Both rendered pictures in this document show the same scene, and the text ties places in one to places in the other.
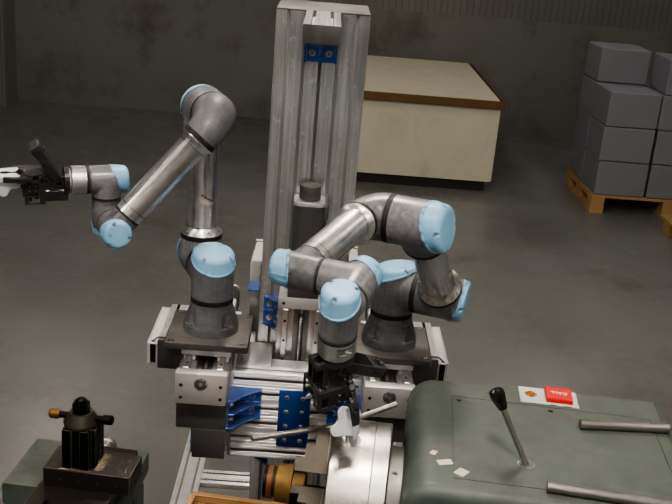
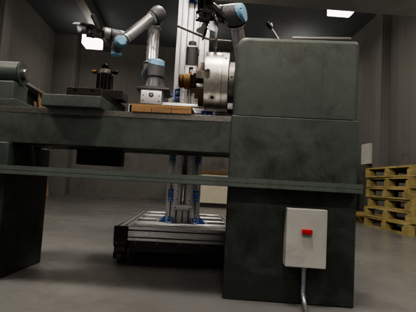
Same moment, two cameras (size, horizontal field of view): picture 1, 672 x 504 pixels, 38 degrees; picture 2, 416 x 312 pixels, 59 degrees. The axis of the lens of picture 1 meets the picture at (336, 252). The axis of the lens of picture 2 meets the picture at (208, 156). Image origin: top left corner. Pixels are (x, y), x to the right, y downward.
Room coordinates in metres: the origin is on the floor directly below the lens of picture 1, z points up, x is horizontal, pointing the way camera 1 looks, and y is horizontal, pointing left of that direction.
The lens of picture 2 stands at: (-0.16, -0.03, 0.53)
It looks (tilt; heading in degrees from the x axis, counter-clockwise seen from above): 4 degrees up; 359
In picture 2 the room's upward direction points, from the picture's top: 3 degrees clockwise
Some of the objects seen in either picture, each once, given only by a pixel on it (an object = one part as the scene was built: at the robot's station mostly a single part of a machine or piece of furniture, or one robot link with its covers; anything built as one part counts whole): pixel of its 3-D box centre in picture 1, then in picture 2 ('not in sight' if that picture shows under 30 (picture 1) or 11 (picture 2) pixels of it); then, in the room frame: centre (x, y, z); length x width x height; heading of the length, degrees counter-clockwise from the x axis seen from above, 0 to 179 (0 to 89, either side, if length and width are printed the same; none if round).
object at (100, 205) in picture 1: (107, 217); (117, 47); (2.45, 0.62, 1.46); 0.11 x 0.08 x 0.11; 23
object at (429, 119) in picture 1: (389, 115); (213, 188); (9.38, -0.41, 0.41); 2.19 x 1.82 x 0.82; 2
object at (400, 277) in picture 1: (396, 285); not in sight; (2.46, -0.17, 1.33); 0.13 x 0.12 x 0.14; 70
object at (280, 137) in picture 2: not in sight; (283, 205); (1.82, -0.48, 0.43); 0.60 x 0.48 x 0.86; 86
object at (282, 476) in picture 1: (285, 483); (187, 81); (1.84, 0.07, 1.08); 0.09 x 0.09 x 0.09; 86
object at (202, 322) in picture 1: (211, 311); (155, 83); (2.45, 0.33, 1.21); 0.15 x 0.15 x 0.10
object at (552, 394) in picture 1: (558, 396); not in sight; (2.02, -0.54, 1.26); 0.06 x 0.06 x 0.02; 86
